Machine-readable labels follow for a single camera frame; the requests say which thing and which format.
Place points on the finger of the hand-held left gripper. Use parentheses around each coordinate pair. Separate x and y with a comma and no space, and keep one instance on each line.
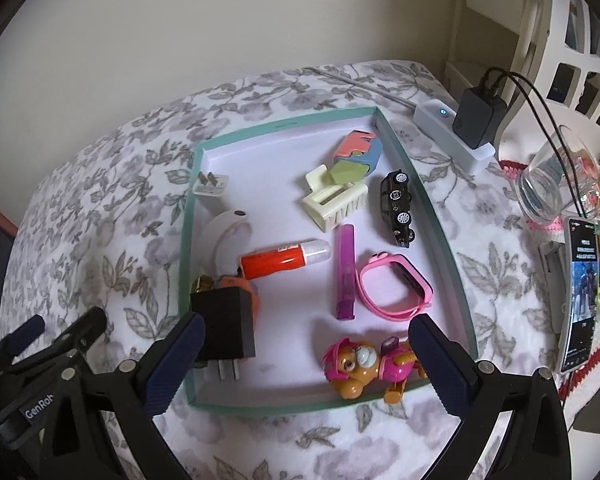
(27,332)
(85,327)

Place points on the pink wrist watch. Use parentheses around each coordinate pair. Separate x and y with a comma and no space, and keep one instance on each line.
(415,280)

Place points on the white power strip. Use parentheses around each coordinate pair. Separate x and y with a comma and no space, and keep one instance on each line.
(440,120)

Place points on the clear drinking glass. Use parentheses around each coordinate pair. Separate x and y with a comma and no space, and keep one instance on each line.
(545,190)

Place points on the purple lighter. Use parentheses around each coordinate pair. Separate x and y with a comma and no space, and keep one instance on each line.
(345,270)

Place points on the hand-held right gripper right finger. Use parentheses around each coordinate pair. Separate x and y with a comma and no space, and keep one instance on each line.
(440,365)

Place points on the white wooden shelf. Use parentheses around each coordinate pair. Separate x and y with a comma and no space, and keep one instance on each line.
(500,10)

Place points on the black power adapter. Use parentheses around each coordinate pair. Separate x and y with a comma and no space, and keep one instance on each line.
(225,325)

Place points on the floral printed blanket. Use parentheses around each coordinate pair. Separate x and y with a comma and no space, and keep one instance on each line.
(105,185)

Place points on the black toy car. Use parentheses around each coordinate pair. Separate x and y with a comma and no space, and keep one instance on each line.
(397,205)

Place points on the teal-edged shallow box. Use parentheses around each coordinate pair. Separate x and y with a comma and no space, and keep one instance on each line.
(290,320)

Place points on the orange glue stick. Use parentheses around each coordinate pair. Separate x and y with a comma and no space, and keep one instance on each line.
(280,260)

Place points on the pink dog toy figure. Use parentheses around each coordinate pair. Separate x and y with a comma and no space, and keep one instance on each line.
(350,360)

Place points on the yellow-green plastic piece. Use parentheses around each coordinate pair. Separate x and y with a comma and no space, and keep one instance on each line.
(347,172)

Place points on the black wall charger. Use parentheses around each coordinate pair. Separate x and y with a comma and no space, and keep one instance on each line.
(477,117)

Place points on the gold patterned lighter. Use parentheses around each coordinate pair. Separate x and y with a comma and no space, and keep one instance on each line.
(203,285)

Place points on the white charger plug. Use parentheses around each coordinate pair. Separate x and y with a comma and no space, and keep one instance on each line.
(212,195)

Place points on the pink and blue puzzle block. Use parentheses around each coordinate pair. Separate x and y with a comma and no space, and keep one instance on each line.
(360,147)

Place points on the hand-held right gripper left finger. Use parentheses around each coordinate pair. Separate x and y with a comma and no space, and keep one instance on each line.
(175,360)

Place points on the smartphone with lit screen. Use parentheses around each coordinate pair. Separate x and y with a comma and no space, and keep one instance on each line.
(582,300)

